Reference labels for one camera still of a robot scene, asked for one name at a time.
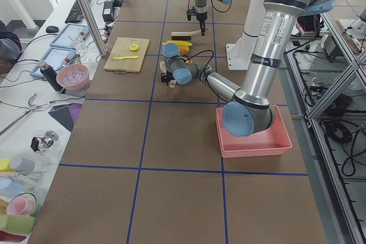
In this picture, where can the blue tablet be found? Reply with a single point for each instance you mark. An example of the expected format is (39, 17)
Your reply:
(65, 38)
(55, 57)

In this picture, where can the bamboo cutting board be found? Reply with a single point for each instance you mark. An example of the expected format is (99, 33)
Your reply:
(121, 48)

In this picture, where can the yellow plastic knife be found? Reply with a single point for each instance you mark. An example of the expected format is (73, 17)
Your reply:
(126, 57)

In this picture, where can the black power adapter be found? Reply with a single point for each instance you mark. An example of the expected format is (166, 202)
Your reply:
(108, 11)

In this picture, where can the black computer mouse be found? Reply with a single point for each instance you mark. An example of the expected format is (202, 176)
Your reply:
(52, 29)

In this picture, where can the green cup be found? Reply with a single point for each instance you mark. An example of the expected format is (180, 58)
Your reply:
(17, 224)

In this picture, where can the yellow toy corn cob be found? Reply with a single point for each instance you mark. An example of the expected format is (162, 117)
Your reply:
(179, 43)

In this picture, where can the aluminium frame post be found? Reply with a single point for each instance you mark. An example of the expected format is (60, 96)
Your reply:
(91, 22)

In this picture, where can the pink bowl with clear pieces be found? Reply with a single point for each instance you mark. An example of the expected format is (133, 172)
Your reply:
(73, 77)

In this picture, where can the yellow cup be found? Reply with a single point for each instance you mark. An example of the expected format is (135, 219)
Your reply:
(5, 164)

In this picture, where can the black water bottle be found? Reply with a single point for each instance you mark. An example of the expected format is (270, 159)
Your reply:
(49, 73)

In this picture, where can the pink cup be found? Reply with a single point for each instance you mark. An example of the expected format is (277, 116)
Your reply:
(23, 204)

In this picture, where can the light blue cup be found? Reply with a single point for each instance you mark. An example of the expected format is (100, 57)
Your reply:
(10, 188)

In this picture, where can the blue tablet upper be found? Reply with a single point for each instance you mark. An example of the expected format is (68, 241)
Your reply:
(65, 38)

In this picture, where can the black keyboard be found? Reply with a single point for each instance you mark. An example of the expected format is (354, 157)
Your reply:
(75, 14)

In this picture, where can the person's arm dark sleeve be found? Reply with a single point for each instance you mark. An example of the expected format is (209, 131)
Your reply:
(10, 45)

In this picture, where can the grey cup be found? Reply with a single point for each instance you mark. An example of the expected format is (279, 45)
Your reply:
(22, 165)

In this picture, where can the purple cloth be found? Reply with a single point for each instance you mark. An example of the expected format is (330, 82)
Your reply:
(74, 109)

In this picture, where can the dark grey cloth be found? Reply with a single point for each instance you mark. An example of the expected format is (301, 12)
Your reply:
(62, 114)

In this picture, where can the small glass bottle black clip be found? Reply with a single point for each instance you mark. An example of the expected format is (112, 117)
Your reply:
(41, 143)

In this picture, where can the blue tablet lower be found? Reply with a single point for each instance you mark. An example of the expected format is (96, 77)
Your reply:
(55, 57)

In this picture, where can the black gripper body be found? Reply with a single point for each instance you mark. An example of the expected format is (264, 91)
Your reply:
(201, 18)
(166, 79)

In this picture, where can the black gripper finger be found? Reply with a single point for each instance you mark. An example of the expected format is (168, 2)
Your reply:
(202, 28)

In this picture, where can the pink plastic bin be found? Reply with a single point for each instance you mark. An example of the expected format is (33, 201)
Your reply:
(272, 141)

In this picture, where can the yellow toy lemon slices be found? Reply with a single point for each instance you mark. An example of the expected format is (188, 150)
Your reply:
(134, 47)

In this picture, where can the beige hand brush black bristles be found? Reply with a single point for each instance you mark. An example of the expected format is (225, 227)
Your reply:
(187, 35)

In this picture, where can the beige plastic dustpan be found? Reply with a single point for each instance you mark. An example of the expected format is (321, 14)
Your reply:
(163, 70)

